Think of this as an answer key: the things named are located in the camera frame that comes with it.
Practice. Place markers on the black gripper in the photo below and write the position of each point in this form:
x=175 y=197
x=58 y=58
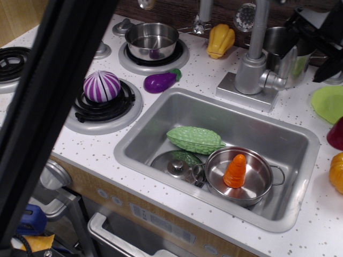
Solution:
x=323 y=31

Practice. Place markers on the silver faucet lever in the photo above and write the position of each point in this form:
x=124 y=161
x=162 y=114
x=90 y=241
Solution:
x=271 y=80

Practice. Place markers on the black foreground robot arm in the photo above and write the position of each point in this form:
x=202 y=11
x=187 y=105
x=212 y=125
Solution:
x=69 y=33

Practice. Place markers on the steel cup behind faucet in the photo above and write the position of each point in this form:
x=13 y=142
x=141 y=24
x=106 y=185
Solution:
x=293 y=66

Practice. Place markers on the green plastic plate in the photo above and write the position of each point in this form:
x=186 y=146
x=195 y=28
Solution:
x=327 y=103

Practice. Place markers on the silver toy faucet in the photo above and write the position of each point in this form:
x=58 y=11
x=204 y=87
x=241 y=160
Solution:
x=245 y=87

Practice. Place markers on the hanging slotted steel spoon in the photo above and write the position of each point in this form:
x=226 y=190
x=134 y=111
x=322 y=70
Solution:
x=244 y=17

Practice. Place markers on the red plastic cup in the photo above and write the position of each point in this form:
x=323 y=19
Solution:
x=334 y=136

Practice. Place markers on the yellow toy bell pepper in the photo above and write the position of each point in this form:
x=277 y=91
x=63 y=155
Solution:
x=221 y=38

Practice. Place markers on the hanging steel ladle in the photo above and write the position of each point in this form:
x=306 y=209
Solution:
x=199 y=27

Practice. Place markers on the orange yellow toy pepper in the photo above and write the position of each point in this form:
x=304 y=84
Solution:
x=335 y=172

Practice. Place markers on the steel pot in sink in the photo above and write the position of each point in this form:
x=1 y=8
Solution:
x=260 y=176

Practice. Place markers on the green toy bitter gourd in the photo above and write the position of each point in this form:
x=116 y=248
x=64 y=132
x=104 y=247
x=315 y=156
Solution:
x=195 y=139

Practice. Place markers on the orange toy carrot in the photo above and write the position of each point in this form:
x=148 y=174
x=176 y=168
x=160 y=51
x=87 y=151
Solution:
x=234 y=176

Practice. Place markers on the purple toy eggplant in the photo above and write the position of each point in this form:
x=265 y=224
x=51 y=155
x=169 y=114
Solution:
x=158 y=83

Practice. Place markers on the steel pot on burner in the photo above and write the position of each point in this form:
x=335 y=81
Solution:
x=151 y=41

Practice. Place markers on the steel pot lid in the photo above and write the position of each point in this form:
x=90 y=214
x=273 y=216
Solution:
x=182 y=165

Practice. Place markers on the back right stove burner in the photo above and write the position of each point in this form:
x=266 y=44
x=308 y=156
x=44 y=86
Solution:
x=141 y=67

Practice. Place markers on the hanging steel spoon left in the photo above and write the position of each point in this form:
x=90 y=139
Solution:
x=146 y=4

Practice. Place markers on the silver metal sink basin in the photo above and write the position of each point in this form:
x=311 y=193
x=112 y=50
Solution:
x=292 y=148

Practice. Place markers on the silver stove knob back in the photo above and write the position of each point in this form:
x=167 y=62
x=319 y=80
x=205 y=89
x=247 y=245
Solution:
x=122 y=27

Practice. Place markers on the silver stove knob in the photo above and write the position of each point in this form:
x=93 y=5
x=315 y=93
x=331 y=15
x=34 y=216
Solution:
x=122 y=27
x=102 y=52

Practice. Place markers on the silver stove knob middle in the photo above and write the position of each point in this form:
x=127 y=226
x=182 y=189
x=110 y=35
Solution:
x=102 y=52

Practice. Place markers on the purple white toy onion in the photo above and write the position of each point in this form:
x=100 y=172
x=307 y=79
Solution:
x=101 y=86

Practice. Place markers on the front black stove burner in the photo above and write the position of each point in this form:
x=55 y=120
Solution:
x=92 y=118

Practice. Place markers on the silver oven front knob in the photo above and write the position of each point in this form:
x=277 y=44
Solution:
x=54 y=176

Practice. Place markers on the back left stove burner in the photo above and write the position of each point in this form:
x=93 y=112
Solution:
x=13 y=60

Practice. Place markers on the blue clamp tool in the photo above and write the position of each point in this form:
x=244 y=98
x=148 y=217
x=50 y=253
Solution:
x=33 y=221

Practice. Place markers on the yellow cloth piece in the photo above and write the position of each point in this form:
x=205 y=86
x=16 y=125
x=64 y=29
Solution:
x=39 y=243

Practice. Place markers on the silver post with base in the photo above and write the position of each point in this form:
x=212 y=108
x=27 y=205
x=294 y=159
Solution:
x=334 y=81

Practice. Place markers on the silver hanging rack post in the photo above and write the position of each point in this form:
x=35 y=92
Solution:
x=205 y=10

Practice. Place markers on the silver oven door handle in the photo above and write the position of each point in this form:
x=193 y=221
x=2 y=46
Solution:
x=96 y=230

